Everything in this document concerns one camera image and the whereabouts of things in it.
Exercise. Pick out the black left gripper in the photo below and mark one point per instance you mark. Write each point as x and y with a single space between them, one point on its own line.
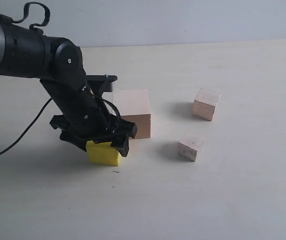
88 117

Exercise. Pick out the yellow cube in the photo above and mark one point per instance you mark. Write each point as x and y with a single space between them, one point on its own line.
103 153

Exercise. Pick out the large wooden cube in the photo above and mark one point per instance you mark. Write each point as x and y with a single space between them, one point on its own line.
134 106

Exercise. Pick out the medium layered wooden cube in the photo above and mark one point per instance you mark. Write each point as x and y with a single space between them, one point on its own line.
205 104

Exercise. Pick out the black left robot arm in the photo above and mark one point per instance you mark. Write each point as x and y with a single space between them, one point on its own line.
58 64

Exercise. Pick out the small wooden cube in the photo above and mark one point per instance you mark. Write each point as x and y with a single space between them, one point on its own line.
189 146

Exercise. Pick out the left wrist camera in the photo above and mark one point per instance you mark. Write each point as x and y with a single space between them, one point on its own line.
100 84

